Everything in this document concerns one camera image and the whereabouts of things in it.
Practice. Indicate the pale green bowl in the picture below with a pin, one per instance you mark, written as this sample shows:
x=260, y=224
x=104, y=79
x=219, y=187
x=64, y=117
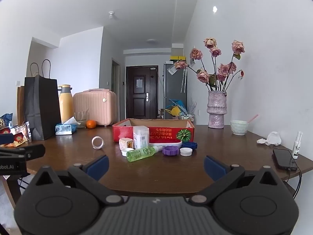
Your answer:
x=239, y=127

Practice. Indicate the orange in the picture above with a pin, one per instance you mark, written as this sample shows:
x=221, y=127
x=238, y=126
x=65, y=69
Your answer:
x=91, y=124

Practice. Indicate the yellow box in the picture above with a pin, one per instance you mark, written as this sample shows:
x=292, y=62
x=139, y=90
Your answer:
x=177, y=58

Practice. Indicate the pink spoon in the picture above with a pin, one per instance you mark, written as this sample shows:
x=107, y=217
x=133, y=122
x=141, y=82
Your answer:
x=253, y=118

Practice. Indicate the blue plastic bag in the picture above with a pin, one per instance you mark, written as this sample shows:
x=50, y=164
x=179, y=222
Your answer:
x=6, y=117

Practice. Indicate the small white spray bottle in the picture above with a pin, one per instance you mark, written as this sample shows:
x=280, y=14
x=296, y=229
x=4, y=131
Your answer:
x=296, y=149

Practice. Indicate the clear drinking glass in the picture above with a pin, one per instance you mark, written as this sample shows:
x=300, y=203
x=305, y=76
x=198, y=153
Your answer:
x=82, y=118

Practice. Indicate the brown paper bag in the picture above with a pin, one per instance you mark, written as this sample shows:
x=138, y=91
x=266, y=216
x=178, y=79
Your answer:
x=20, y=105

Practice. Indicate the paper sheet on refrigerator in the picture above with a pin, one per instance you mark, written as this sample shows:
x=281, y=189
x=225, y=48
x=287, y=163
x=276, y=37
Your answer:
x=172, y=70

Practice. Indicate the white bottle cap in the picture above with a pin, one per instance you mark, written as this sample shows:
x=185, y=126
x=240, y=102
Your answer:
x=185, y=151
x=127, y=152

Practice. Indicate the crumpled white tissue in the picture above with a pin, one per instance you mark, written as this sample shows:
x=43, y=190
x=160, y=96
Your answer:
x=272, y=139

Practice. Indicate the silver snack packet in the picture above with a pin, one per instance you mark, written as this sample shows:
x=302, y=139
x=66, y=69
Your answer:
x=27, y=131

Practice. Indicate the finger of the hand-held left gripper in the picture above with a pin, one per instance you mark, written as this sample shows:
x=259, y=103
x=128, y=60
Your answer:
x=29, y=151
x=6, y=138

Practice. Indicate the red snack packet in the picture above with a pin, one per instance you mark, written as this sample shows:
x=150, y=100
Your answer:
x=18, y=137

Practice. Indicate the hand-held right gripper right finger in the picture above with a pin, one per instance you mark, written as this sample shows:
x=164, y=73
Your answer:
x=215, y=169

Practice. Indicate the pink textured vase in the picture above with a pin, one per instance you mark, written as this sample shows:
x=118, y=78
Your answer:
x=216, y=110

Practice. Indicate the yellow thermos jug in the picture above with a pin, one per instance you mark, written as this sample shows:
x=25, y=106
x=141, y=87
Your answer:
x=66, y=107

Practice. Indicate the blue bottle cap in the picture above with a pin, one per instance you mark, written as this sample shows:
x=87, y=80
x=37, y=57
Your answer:
x=190, y=145

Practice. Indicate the blue tissue pack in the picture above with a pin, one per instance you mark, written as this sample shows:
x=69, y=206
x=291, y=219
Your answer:
x=64, y=129

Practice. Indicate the dried pink roses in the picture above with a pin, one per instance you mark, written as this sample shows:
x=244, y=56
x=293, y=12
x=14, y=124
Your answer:
x=222, y=69

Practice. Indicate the white cotton swab container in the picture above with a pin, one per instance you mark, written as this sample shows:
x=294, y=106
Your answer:
x=141, y=137

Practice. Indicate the white and red lint brush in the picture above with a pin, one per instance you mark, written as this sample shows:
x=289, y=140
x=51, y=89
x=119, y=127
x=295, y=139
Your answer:
x=172, y=144

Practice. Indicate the black smartphone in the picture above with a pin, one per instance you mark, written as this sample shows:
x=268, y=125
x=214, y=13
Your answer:
x=283, y=158

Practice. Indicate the dried purple stems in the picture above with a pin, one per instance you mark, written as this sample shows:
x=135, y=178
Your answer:
x=193, y=106

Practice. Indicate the pink hard-shell suitcase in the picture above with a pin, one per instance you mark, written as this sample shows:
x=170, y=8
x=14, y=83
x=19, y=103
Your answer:
x=97, y=107

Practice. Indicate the green spray bottle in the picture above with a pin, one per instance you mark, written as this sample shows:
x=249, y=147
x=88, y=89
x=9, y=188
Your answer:
x=139, y=154

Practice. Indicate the small white jar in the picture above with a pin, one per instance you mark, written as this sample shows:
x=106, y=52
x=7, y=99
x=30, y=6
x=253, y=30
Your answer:
x=125, y=144

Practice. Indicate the rack of small bottles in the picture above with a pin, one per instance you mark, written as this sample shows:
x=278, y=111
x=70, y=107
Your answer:
x=187, y=116

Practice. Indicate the blue and yellow bundle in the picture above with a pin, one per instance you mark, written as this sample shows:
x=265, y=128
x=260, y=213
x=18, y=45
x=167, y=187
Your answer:
x=174, y=107

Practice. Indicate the round ceiling lamp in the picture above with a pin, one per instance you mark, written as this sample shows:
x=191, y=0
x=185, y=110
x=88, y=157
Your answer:
x=152, y=41

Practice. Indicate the ceiling sprinkler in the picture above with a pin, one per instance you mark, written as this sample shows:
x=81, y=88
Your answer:
x=111, y=14

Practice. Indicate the dark brown entrance door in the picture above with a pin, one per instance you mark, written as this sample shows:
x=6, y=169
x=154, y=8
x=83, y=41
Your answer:
x=141, y=102

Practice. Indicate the grey interior door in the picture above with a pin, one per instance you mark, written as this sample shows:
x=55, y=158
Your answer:
x=115, y=90

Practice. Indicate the red cardboard box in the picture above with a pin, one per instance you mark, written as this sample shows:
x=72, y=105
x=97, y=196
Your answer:
x=161, y=132

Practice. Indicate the folded umbrellas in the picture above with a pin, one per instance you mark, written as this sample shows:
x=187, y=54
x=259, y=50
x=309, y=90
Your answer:
x=183, y=80

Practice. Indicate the grey refrigerator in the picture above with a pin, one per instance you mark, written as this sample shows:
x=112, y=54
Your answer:
x=174, y=88

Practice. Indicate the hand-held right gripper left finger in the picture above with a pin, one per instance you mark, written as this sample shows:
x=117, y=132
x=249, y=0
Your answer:
x=99, y=167

